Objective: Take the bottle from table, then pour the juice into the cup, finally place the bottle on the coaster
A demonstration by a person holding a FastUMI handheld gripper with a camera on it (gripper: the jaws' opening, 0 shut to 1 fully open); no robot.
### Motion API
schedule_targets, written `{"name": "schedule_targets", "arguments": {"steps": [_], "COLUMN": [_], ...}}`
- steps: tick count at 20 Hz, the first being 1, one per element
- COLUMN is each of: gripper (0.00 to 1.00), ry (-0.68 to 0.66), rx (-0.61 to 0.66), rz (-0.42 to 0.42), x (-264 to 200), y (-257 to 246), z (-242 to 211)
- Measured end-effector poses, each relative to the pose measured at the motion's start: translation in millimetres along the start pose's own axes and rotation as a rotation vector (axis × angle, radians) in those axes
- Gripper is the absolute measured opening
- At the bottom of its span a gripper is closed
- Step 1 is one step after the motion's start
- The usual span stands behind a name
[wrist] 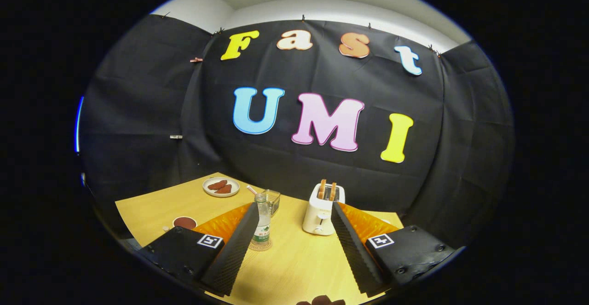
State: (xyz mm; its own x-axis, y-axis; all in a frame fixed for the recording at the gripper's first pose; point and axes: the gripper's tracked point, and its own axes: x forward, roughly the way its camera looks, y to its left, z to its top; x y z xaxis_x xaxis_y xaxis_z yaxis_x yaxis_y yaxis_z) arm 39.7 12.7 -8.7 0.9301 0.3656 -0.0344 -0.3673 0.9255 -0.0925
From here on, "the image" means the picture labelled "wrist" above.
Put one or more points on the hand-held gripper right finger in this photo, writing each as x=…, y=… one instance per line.
x=354, y=254

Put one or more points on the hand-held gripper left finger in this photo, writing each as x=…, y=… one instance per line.
x=234, y=254

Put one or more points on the round cork coaster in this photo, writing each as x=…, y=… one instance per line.
x=260, y=248

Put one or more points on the clear plastic juice bottle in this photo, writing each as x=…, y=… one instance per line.
x=262, y=222

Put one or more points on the white toaster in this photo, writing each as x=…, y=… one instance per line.
x=317, y=217

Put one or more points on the wooden table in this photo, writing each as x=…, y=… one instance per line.
x=294, y=263

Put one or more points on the brown food piece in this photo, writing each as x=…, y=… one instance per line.
x=217, y=185
x=224, y=189

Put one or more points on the toast slice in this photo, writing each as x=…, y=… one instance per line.
x=321, y=189
x=332, y=191

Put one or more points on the pink straw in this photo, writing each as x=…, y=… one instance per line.
x=251, y=189

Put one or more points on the white round plate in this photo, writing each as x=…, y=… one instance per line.
x=208, y=192

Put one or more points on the black backdrop cloth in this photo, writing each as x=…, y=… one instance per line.
x=322, y=70

